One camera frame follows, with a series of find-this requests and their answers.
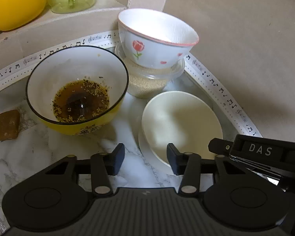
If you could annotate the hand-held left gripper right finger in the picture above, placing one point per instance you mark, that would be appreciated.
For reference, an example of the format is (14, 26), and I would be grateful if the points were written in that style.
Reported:
(173, 159)

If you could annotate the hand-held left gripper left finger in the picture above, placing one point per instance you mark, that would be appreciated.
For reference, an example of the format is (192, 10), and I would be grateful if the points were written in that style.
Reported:
(118, 156)

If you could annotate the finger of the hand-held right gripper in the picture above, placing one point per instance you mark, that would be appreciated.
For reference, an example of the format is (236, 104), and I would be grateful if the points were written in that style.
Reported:
(220, 146)

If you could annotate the small white bowl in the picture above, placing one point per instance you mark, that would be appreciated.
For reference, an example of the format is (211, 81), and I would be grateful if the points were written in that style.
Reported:
(147, 150)

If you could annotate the cream bowl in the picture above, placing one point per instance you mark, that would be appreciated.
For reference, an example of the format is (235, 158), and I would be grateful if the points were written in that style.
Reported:
(182, 123)

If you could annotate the clear plastic sesame container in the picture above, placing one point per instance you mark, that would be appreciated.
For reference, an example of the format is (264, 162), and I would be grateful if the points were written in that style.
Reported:
(147, 81)

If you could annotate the yellow enamel bowl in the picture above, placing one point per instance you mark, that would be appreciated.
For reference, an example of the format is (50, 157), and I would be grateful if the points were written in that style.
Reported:
(64, 78)

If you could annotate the brown sugar block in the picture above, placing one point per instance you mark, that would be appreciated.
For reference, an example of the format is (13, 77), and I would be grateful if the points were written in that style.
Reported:
(7, 125)

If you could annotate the white tulip bowl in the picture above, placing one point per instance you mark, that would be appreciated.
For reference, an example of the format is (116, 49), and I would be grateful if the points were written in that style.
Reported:
(157, 44)

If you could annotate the marble tray with music-note border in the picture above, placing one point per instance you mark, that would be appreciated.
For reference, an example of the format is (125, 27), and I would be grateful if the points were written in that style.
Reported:
(19, 65)

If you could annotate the yellow mug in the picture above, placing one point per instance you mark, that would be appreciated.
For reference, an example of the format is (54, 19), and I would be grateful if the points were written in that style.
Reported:
(14, 2)

